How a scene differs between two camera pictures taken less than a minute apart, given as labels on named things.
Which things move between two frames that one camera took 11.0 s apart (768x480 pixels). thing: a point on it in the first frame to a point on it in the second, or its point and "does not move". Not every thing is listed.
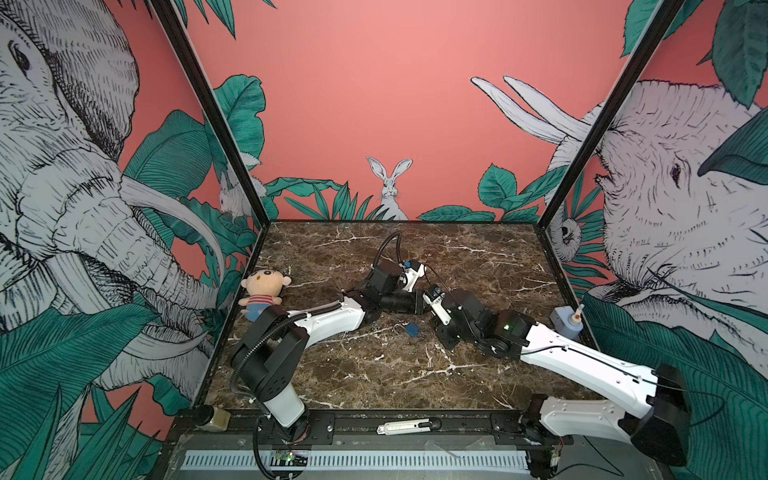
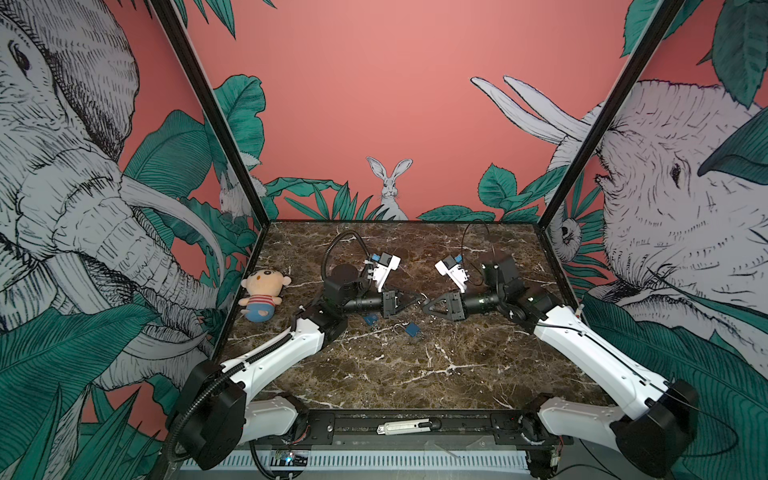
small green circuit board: (287, 457) does not move
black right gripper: (446, 342) to (457, 304)
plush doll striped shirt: (263, 287) does not move
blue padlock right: (412, 329) does not move
